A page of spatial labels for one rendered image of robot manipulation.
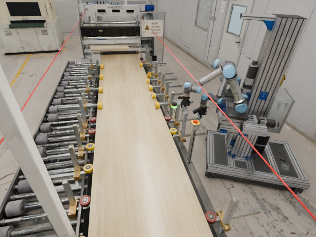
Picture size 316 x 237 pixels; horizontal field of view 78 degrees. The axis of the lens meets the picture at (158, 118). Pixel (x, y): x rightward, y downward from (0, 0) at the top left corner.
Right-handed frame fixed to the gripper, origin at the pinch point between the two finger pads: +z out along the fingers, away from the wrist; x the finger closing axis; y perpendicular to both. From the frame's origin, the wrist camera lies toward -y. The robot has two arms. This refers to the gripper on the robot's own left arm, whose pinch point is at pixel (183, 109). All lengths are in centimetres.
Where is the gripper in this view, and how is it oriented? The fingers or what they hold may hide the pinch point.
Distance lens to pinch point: 238.2
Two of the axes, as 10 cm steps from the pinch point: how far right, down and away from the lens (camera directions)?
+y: 5.3, 5.0, -6.8
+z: -0.3, 8.2, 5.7
